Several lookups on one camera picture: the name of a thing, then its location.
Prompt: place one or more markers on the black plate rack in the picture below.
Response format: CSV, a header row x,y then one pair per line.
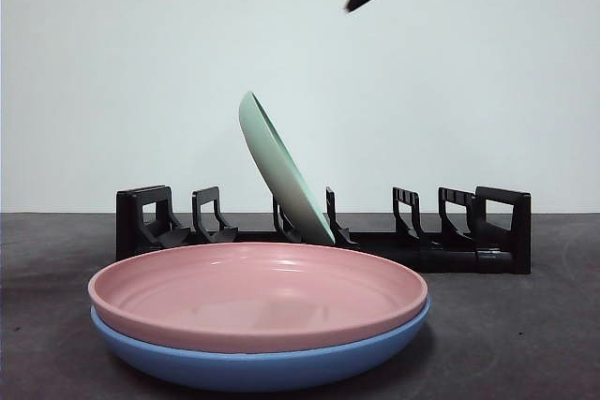
x,y
497,259

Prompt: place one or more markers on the green plate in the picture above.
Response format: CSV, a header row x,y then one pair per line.
x,y
281,170

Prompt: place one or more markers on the pink plate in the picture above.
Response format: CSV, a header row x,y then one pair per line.
x,y
253,287

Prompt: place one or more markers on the blue plate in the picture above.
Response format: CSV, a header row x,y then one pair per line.
x,y
262,372

